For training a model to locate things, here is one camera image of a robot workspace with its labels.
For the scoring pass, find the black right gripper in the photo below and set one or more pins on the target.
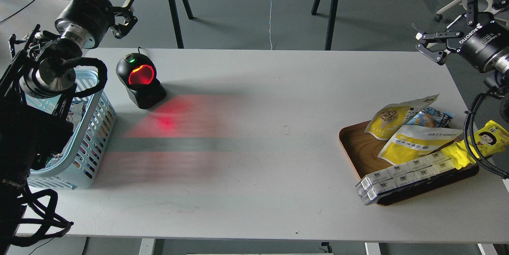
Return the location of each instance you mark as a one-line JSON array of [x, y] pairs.
[[485, 46]]

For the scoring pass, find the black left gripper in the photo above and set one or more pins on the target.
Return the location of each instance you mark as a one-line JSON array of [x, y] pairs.
[[95, 17]]

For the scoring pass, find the yellow white nut snack pouch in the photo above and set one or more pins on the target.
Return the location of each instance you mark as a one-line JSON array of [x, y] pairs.
[[390, 118]]

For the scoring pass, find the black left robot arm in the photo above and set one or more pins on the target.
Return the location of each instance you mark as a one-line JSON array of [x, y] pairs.
[[37, 89]]

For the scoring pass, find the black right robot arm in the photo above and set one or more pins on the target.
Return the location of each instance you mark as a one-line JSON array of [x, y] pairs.
[[460, 24]]

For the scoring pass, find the blue snack packet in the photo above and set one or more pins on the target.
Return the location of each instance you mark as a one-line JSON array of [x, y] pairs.
[[431, 118]]

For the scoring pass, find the light blue plastic basket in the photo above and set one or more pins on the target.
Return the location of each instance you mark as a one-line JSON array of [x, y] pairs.
[[78, 163]]

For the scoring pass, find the white red snack bag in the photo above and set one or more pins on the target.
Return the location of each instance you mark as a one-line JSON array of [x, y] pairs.
[[76, 113]]

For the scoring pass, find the yellow cartoon snack bag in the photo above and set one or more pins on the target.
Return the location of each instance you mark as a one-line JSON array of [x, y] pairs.
[[489, 140]]

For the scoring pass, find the white boxed snack pack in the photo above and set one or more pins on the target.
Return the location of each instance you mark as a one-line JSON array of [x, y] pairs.
[[378, 185]]

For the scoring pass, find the black barcode scanner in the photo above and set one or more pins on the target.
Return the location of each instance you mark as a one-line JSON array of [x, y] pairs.
[[138, 74]]

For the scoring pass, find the black trestle table legs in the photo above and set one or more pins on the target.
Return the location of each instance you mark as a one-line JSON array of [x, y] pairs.
[[175, 4]]

